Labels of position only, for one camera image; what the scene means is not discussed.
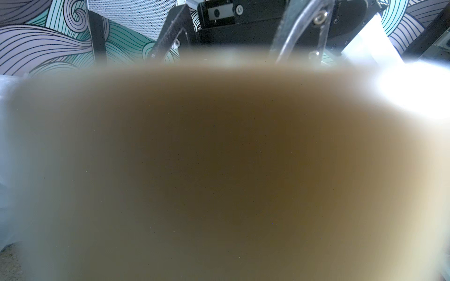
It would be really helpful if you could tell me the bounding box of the white plastic bin liner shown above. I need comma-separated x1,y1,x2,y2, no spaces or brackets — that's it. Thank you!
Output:
1,75,21,251

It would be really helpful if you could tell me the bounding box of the jar with beige lid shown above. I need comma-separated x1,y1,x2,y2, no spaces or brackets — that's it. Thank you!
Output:
10,50,450,281

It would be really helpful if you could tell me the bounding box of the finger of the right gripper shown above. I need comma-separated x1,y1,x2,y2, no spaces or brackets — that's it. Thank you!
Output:
149,4,199,60
269,0,335,65

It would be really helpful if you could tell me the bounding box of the clear acrylic wall holder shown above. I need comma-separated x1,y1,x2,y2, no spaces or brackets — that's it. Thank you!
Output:
87,0,178,39

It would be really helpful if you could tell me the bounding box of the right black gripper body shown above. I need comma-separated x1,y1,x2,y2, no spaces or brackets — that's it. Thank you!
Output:
196,0,382,57

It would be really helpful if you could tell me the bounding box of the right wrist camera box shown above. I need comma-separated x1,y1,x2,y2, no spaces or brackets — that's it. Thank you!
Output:
342,14,404,67

